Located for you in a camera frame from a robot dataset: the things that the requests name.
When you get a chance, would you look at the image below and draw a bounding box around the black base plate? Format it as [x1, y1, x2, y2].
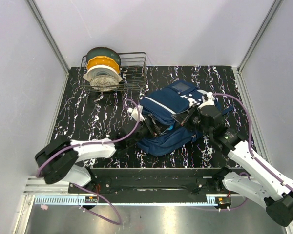
[39, 167, 245, 204]

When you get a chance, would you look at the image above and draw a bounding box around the navy blue student backpack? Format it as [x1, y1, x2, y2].
[137, 80, 207, 156]

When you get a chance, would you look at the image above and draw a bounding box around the white plate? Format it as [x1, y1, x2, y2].
[83, 65, 122, 82]

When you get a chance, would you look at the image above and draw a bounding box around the yellow plate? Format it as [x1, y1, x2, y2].
[86, 56, 120, 74]

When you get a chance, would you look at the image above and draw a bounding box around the grey speckled plate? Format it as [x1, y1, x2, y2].
[90, 75, 119, 92]

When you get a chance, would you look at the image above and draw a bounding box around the dark green plate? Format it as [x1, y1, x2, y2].
[86, 47, 121, 66]

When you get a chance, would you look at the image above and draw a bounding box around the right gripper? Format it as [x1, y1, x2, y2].
[172, 103, 212, 137]

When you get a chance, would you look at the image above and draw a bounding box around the wire dish rack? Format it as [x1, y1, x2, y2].
[78, 52, 147, 93]

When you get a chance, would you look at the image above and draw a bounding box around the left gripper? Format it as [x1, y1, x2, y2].
[127, 114, 170, 148]

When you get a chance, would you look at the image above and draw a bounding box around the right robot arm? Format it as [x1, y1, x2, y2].
[172, 105, 293, 227]

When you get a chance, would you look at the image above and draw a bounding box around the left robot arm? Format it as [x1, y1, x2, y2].
[35, 115, 160, 193]

